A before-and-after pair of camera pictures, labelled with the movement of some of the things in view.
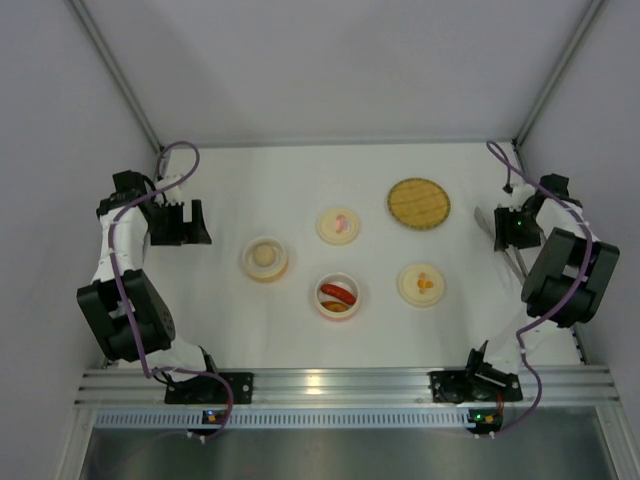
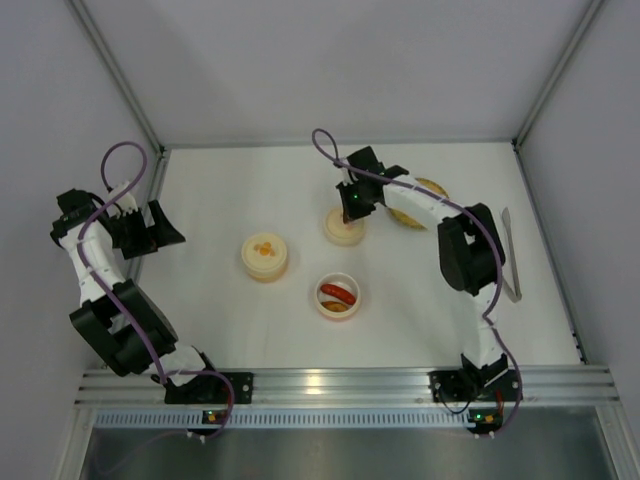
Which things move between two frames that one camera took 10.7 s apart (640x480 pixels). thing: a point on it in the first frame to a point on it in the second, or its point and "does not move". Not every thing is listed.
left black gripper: x=167 y=225 to x=150 y=230
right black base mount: x=454 y=387 does not move
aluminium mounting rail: x=543 y=386 does not move
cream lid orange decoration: x=420 y=285 to x=264 y=252
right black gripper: x=503 y=228 to x=353 y=209
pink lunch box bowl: x=343 y=282 does not move
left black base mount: x=208 y=389 does not move
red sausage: x=338 y=293 does not move
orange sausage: x=334 y=306 does not move
